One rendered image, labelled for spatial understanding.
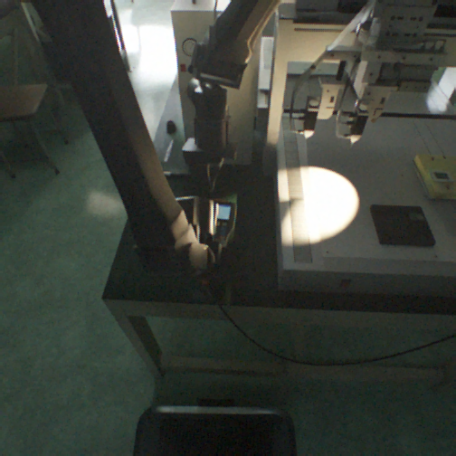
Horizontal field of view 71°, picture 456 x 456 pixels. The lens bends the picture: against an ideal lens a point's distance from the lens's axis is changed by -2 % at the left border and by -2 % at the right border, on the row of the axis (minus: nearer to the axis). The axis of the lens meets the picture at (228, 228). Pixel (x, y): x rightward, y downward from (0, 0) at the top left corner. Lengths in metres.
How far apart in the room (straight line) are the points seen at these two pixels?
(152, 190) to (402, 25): 0.59
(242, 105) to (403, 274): 0.62
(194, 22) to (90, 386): 1.41
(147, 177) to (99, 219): 1.71
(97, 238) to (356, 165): 1.47
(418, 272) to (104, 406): 1.27
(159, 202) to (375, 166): 0.77
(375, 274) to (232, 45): 0.56
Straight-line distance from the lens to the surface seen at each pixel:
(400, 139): 1.21
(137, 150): 0.40
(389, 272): 0.82
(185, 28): 0.94
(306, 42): 0.89
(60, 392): 1.68
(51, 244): 2.10
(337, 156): 1.06
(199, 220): 0.52
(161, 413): 1.26
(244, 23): 0.52
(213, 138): 0.62
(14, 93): 2.53
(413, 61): 0.82
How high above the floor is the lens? 1.48
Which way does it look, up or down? 51 degrees down
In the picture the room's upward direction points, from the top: straight up
